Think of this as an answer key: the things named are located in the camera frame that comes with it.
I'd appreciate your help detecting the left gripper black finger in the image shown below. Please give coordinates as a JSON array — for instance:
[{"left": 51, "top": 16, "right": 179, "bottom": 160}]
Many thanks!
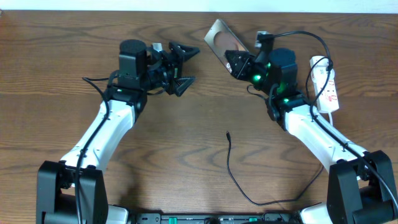
[
  {"left": 174, "top": 77, "right": 196, "bottom": 97},
  {"left": 169, "top": 42, "right": 200, "bottom": 62}
]

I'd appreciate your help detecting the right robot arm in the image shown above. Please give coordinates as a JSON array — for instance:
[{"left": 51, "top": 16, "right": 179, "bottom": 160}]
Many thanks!
[{"left": 225, "top": 49, "right": 397, "bottom": 223}]

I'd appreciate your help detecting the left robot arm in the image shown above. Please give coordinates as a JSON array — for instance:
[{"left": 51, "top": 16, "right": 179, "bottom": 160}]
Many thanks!
[{"left": 36, "top": 39, "right": 200, "bottom": 223}]

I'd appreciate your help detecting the white USB charger adapter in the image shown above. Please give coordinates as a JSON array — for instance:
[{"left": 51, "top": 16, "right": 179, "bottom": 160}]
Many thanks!
[{"left": 310, "top": 55, "right": 335, "bottom": 83}]

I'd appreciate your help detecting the white power strip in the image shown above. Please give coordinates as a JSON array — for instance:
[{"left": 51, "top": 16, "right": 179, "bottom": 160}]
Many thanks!
[{"left": 309, "top": 55, "right": 340, "bottom": 114}]

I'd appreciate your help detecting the black USB charging cable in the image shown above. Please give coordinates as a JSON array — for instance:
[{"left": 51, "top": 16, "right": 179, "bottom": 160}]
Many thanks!
[{"left": 226, "top": 56, "right": 334, "bottom": 207}]

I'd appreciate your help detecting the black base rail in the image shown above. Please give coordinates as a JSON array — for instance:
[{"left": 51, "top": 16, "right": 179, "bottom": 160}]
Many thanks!
[{"left": 127, "top": 213, "right": 302, "bottom": 224}]

